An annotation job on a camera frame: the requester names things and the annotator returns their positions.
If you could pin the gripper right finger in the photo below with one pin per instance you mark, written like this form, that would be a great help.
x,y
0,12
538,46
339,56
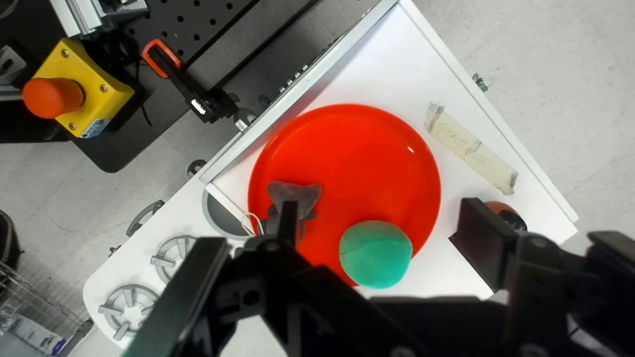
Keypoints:
x,y
486,250

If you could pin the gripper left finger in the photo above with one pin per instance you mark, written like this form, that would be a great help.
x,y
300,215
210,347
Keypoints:
x,y
185,298

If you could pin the small brown bowl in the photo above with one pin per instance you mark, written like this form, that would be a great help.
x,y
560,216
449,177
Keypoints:
x,y
514,215

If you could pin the toy sink basin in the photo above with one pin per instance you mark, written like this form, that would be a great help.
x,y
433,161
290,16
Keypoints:
x,y
220,215

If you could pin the clear tape strip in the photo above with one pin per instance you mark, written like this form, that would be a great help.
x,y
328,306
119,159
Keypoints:
x,y
468,149

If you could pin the green foam ball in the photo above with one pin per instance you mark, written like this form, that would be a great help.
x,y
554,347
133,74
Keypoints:
x,y
375,254

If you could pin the red plastic bowl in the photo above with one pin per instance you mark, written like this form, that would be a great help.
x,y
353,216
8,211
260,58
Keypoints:
x,y
357,165

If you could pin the small green floor scrap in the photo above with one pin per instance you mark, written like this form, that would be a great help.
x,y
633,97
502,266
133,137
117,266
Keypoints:
x,y
480,82

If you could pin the white toy kitchen cabinet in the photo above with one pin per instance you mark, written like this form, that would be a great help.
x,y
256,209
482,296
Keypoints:
x,y
397,66

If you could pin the yellow box red stop button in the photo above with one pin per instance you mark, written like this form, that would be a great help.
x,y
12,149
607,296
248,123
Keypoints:
x,y
91,99

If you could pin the black perforated breadboard table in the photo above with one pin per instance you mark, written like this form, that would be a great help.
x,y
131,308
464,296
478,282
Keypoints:
x,y
199,26

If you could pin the grey metal bracket plate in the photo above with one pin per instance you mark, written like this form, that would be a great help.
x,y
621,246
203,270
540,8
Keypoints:
x,y
12,64

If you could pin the aluminium extrusion rail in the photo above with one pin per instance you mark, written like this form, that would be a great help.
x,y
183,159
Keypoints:
x,y
80,16

